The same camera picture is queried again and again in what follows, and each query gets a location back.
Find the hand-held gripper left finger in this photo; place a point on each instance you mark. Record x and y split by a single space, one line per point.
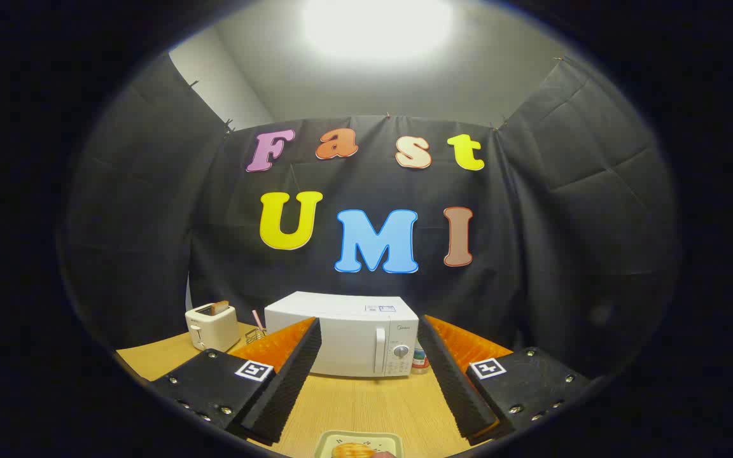
290 375

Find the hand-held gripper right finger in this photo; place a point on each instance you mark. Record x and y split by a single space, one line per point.
452 381

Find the white microwave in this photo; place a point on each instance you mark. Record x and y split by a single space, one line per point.
347 334

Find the golden bread roll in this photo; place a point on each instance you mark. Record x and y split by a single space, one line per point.
352 451

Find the clear plastic bottle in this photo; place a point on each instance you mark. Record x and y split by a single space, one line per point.
420 364

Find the pink striped straw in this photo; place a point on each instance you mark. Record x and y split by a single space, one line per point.
256 318

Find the pale green square plate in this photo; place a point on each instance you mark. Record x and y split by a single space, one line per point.
385 439

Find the white toaster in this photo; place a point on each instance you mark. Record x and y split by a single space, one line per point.
214 329

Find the toast slice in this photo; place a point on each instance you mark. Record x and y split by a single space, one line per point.
219 308

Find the ceiling light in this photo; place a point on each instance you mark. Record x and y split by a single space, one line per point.
376 28

